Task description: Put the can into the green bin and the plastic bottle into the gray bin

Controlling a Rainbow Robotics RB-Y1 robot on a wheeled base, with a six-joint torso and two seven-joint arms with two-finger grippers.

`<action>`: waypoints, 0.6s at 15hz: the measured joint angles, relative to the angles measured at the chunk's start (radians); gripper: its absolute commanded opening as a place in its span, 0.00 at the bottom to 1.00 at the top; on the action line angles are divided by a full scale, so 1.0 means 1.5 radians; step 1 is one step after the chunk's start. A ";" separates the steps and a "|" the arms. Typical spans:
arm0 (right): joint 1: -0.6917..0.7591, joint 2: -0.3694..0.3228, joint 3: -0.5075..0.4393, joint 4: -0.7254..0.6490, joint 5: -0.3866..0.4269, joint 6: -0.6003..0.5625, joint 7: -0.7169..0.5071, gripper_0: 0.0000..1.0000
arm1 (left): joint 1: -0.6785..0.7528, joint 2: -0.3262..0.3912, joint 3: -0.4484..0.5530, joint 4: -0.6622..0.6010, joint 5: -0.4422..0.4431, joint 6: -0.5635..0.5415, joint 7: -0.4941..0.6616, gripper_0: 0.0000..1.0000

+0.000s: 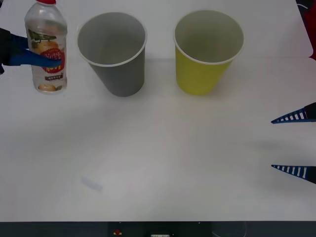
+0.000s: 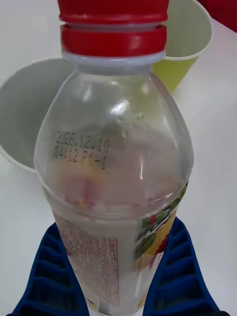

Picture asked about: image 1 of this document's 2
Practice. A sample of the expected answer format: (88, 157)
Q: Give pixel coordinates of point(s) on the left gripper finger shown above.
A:
(6, 39)
(27, 58)

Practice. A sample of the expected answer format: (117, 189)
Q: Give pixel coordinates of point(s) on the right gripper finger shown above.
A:
(310, 174)
(309, 112)

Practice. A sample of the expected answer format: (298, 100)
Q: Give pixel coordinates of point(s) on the clear bottle with red cap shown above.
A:
(47, 22)

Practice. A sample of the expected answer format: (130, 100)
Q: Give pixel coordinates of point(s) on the grey plastic bin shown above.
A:
(118, 79)

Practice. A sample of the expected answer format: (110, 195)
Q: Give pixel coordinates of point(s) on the yellow-green plastic bin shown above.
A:
(197, 76)

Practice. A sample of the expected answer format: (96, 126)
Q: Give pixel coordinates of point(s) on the dark robot torso panel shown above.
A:
(49, 230)

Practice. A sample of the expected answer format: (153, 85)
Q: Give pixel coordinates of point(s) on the red button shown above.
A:
(117, 232)

